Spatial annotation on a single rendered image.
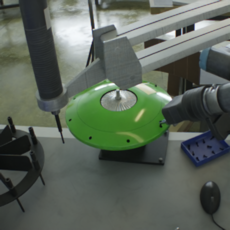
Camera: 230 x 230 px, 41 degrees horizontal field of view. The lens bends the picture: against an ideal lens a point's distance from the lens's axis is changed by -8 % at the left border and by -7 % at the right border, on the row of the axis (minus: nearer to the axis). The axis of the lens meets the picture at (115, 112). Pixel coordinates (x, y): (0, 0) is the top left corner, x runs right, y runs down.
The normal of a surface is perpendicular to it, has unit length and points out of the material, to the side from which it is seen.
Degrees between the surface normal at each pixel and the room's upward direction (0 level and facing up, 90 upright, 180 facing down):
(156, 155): 0
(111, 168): 0
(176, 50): 9
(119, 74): 90
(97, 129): 22
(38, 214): 0
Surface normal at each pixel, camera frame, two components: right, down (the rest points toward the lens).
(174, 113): -0.43, 0.43
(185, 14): -0.23, -0.73
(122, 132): -0.05, -0.48
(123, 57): 0.35, 0.56
